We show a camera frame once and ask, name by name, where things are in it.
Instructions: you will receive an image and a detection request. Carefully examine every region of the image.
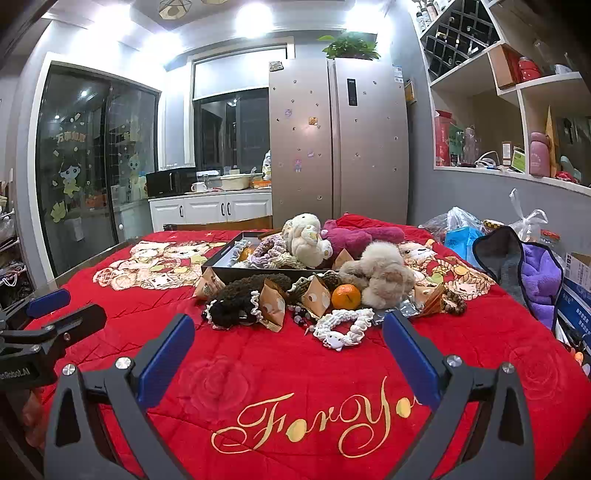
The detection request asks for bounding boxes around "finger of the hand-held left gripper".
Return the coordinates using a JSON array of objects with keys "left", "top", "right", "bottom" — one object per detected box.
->
[
  {"left": 4, "top": 303, "right": 108, "bottom": 348},
  {"left": 0, "top": 288, "right": 72, "bottom": 331}
]

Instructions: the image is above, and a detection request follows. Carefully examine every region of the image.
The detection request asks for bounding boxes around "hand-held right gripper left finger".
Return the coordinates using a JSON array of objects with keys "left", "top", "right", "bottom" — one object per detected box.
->
[{"left": 44, "top": 314, "right": 197, "bottom": 480}]

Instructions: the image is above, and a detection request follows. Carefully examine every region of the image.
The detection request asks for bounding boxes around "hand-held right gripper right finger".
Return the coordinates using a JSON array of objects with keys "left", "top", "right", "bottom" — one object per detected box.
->
[{"left": 382, "top": 310, "right": 548, "bottom": 480}]

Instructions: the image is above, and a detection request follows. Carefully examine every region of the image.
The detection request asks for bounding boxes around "dark rectangular tray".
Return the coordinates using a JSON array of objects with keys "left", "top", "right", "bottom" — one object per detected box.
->
[{"left": 202, "top": 230, "right": 342, "bottom": 284}]

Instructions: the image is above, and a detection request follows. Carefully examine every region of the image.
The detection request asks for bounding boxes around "olive braided ring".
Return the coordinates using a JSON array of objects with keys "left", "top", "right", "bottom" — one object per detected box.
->
[{"left": 287, "top": 270, "right": 342, "bottom": 305}]

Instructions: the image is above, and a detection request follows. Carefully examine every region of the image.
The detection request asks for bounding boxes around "metal storage rack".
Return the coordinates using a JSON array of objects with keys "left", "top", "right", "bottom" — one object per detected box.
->
[{"left": 0, "top": 180, "right": 35, "bottom": 310}]

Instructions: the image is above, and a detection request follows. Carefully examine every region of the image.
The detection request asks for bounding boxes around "beige fluffy plush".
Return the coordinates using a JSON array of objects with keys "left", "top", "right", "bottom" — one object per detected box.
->
[{"left": 339, "top": 240, "right": 416, "bottom": 310}]

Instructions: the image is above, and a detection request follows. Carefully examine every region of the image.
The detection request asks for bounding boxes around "dark brown furry scrunchie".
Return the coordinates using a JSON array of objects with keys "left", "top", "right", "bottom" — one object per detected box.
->
[{"left": 210, "top": 272, "right": 289, "bottom": 319}]

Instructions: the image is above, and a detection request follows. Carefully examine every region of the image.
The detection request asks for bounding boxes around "black white lace scrunchie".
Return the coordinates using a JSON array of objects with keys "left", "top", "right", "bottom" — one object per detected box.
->
[{"left": 203, "top": 291, "right": 264, "bottom": 330}]

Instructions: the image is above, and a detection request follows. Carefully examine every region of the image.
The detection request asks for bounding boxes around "red printed blanket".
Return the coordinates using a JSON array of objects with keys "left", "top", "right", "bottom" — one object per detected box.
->
[{"left": 23, "top": 213, "right": 591, "bottom": 480}]

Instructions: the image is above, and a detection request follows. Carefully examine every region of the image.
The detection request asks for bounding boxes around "glass sliding door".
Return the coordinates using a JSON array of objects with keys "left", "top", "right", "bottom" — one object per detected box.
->
[{"left": 36, "top": 62, "right": 161, "bottom": 278}]

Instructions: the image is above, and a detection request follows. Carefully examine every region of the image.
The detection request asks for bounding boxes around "blue plastic bag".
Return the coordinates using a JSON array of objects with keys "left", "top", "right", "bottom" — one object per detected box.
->
[{"left": 443, "top": 226, "right": 485, "bottom": 266}]

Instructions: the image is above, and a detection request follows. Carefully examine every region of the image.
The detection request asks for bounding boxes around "magenta plush bear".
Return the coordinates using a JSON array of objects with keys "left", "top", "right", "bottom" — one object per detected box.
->
[{"left": 321, "top": 213, "right": 407, "bottom": 259}]

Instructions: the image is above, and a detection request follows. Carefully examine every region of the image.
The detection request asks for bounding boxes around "wooden chair back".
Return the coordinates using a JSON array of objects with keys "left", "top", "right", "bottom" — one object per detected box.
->
[{"left": 163, "top": 216, "right": 273, "bottom": 233}]

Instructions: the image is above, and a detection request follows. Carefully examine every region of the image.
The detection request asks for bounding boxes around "clear plastic bag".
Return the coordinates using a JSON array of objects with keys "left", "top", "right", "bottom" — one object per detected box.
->
[{"left": 418, "top": 207, "right": 485, "bottom": 243}]

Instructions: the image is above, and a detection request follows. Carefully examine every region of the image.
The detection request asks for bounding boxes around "white kitchen cabinet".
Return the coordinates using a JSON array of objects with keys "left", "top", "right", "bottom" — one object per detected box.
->
[{"left": 148, "top": 190, "right": 273, "bottom": 232}]

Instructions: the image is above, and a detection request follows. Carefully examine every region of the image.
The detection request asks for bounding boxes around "cream plush rabbit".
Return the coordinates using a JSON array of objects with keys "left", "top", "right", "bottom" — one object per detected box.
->
[{"left": 281, "top": 212, "right": 334, "bottom": 269}]

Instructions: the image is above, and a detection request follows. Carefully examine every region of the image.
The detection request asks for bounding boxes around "black microwave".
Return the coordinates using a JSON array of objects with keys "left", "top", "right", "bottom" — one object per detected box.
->
[{"left": 145, "top": 167, "right": 198, "bottom": 199}]

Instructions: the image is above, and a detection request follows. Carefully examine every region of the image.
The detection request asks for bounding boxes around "white blue cardboard box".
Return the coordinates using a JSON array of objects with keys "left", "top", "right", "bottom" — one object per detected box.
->
[{"left": 554, "top": 251, "right": 591, "bottom": 352}]

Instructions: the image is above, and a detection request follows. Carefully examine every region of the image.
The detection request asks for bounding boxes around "white plastic bag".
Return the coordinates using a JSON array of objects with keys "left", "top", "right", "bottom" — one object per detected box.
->
[{"left": 508, "top": 188, "right": 550, "bottom": 243}]

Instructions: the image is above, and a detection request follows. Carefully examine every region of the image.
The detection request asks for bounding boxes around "green box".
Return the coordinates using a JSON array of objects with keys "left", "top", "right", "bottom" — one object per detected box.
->
[{"left": 449, "top": 124, "right": 467, "bottom": 166}]

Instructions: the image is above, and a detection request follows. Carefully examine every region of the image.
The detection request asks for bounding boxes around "clear glass jar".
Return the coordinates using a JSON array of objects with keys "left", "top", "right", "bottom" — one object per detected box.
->
[{"left": 463, "top": 127, "right": 481, "bottom": 166}]

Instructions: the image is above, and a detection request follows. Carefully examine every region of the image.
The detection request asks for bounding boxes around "red gift box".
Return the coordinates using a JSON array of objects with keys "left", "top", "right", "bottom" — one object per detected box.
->
[{"left": 434, "top": 110, "right": 458, "bottom": 167}]

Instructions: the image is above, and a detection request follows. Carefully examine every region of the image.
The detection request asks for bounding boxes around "silver double door fridge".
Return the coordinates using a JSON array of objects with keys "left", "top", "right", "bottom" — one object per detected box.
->
[{"left": 268, "top": 58, "right": 411, "bottom": 229}]

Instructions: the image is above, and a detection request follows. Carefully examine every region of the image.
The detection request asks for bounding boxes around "dark kitchen window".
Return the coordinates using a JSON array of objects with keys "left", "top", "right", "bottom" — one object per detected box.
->
[{"left": 193, "top": 88, "right": 271, "bottom": 171}]

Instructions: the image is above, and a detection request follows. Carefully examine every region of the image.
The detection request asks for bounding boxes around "pink thermos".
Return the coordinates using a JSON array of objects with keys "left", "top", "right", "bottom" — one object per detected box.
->
[{"left": 529, "top": 131, "right": 551, "bottom": 177}]

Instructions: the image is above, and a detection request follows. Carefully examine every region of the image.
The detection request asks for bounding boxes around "yellow brown pouch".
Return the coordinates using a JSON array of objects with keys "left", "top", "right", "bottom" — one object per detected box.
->
[{"left": 545, "top": 105, "right": 560, "bottom": 178}]

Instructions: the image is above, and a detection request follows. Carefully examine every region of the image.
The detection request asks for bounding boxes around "brown cardboard box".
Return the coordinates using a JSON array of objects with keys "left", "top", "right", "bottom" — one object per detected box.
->
[{"left": 489, "top": 44, "right": 522, "bottom": 89}]

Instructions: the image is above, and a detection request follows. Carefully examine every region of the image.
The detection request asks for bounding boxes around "red pot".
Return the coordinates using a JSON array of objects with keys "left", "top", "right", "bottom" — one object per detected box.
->
[{"left": 518, "top": 56, "right": 542, "bottom": 81}]

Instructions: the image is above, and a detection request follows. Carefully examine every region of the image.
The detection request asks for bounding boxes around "green potted plant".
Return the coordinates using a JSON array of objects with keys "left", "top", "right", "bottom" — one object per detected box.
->
[{"left": 318, "top": 31, "right": 383, "bottom": 62}]

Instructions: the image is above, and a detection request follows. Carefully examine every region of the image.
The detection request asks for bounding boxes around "diamond wine rack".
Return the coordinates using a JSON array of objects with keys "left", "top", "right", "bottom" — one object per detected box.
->
[{"left": 422, "top": 0, "right": 504, "bottom": 84}]

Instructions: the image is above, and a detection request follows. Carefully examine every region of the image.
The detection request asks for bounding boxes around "ceiling lamp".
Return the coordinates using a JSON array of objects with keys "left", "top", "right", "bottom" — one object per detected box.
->
[{"left": 159, "top": 0, "right": 197, "bottom": 20}]

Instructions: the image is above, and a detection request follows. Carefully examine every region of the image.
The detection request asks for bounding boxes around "brown bead bracelet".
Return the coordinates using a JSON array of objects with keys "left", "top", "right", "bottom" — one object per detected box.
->
[{"left": 441, "top": 288, "right": 468, "bottom": 317}]

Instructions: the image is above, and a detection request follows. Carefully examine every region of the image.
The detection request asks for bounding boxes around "glass bead bracelet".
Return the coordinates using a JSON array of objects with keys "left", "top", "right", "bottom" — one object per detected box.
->
[{"left": 286, "top": 302, "right": 324, "bottom": 337}]

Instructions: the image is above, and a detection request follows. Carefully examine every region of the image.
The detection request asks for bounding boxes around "purple braided ring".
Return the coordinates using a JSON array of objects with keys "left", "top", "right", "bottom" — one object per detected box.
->
[{"left": 247, "top": 234, "right": 296, "bottom": 271}]

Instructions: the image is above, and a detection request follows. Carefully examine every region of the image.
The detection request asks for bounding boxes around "beige braided ring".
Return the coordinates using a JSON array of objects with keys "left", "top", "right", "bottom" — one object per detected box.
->
[{"left": 272, "top": 254, "right": 319, "bottom": 271}]

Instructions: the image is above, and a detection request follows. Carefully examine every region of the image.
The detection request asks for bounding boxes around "white wall shelf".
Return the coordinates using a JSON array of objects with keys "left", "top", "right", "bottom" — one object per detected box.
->
[{"left": 409, "top": 0, "right": 591, "bottom": 197}]

